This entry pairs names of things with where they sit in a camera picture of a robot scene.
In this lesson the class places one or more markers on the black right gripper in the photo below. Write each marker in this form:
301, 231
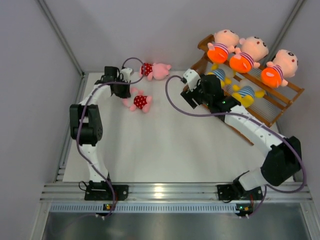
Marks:
188, 96

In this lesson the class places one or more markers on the aluminium mounting rail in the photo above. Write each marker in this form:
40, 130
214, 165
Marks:
165, 192

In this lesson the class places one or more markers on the grey slotted cable duct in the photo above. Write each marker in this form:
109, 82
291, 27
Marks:
123, 207

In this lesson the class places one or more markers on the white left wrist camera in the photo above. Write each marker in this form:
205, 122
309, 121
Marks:
126, 73

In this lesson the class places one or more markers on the yellow doll blue striped front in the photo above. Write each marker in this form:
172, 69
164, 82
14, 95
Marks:
223, 72

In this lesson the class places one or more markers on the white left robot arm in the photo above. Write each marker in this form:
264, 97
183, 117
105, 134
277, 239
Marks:
86, 128

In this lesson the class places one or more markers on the boy doll orange shorts front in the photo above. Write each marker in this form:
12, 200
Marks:
283, 66

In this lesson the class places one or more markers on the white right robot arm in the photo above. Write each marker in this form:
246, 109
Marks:
282, 155

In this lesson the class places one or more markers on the yellow doll blue striped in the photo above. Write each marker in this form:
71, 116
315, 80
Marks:
246, 92
223, 72

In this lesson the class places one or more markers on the brown wooden toy shelf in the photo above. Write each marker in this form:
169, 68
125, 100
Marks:
267, 109

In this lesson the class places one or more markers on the pink pig doll back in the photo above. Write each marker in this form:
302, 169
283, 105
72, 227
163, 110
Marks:
157, 71

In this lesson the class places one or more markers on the large boy doll orange shorts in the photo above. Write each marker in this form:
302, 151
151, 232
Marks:
225, 42

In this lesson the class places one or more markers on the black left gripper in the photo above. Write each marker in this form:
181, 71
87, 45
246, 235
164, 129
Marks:
126, 93

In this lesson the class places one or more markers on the pink pig doll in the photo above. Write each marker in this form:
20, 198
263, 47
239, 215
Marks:
138, 100
157, 71

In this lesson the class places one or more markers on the pink pig doll front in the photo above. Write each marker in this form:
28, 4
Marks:
138, 100

